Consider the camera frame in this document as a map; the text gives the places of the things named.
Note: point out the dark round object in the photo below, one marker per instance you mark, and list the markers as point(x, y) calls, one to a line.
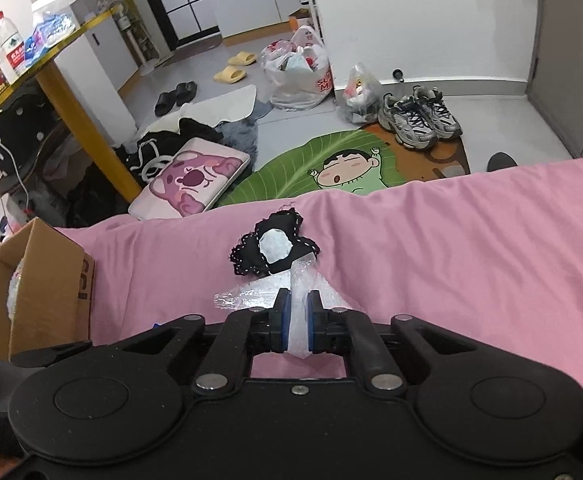
point(504, 161)

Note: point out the clear plastic trash bag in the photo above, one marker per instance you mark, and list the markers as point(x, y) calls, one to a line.
point(360, 97)

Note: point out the black slipper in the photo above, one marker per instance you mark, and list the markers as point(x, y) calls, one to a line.
point(165, 104)
point(185, 93)

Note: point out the white shopping bag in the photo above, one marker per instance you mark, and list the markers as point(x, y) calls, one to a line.
point(296, 80)

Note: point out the clear bag with black cloth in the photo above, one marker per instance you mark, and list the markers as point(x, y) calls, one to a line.
point(274, 250)

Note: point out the grey sneaker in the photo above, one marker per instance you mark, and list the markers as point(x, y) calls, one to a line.
point(441, 112)
point(406, 122)

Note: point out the pink bear print case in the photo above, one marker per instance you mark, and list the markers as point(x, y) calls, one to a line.
point(191, 180)

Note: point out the brown cardboard box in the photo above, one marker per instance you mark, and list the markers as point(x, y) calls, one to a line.
point(46, 290)

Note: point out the white narrow shelf rack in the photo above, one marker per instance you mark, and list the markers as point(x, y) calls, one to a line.
point(314, 0)

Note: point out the clear water bottle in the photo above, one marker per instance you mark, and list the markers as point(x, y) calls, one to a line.
point(9, 50)

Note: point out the grey fluffy rug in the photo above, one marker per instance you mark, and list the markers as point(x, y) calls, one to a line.
point(244, 132)

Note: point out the pink bed sheet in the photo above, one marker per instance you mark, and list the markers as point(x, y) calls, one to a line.
point(471, 260)

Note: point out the small black floor knob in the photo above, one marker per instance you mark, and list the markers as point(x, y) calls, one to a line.
point(398, 75)

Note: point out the round table with yellow leg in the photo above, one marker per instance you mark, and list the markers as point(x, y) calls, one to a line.
point(74, 110)

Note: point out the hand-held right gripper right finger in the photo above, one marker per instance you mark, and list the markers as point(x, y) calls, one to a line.
point(314, 320)

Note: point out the white tissue box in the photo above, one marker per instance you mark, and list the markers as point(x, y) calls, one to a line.
point(56, 1)

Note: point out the green leaf cartoon rug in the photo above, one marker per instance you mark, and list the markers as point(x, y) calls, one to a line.
point(281, 170)

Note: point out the white floor mat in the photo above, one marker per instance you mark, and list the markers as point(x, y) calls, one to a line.
point(221, 107)

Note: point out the blue plastic packet on table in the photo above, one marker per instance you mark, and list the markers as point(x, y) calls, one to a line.
point(51, 35)

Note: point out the black hoodie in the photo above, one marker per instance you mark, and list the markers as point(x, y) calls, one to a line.
point(186, 140)

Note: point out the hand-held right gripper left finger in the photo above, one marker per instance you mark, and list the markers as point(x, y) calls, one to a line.
point(284, 320)

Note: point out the yellow slipper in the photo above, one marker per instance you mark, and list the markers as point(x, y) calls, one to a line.
point(242, 58)
point(230, 75)

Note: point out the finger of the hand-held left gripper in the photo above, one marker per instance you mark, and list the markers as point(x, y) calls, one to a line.
point(51, 353)

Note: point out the small cardboard floor box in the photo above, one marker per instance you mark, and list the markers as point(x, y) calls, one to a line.
point(299, 17)

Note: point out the dark wooden chair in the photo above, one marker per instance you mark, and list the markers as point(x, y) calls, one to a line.
point(54, 155)

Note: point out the black polka dot bag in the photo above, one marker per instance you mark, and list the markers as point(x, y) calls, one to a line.
point(16, 120)

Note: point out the grey door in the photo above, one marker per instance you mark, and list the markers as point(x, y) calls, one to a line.
point(571, 50)

